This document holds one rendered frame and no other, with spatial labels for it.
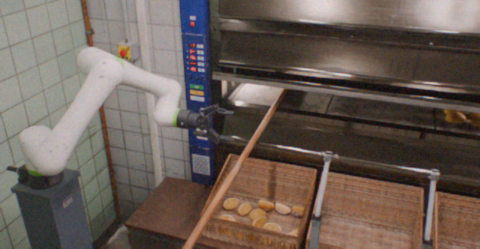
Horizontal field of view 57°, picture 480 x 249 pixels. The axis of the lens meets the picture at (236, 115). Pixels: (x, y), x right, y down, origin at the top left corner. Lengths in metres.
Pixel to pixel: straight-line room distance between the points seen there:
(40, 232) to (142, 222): 0.74
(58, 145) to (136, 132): 1.33
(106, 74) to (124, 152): 1.52
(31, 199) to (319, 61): 1.53
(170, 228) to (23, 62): 1.21
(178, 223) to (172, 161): 0.53
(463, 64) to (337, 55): 0.60
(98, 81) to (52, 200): 0.56
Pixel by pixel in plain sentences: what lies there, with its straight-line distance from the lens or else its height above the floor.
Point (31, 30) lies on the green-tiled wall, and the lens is 2.65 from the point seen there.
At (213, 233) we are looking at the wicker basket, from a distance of 2.57.
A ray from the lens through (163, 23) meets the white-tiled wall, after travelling 2.69.
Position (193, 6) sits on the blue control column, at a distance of 2.53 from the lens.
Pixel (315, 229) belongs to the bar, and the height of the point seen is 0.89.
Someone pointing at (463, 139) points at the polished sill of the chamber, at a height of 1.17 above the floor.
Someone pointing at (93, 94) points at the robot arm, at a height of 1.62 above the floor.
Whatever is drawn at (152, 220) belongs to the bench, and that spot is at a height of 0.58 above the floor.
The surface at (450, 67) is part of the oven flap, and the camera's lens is 2.40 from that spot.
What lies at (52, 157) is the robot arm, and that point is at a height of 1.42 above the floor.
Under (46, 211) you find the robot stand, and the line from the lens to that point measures 2.10.
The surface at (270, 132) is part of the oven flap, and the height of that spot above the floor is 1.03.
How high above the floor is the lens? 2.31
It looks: 26 degrees down
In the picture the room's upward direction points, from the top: 1 degrees counter-clockwise
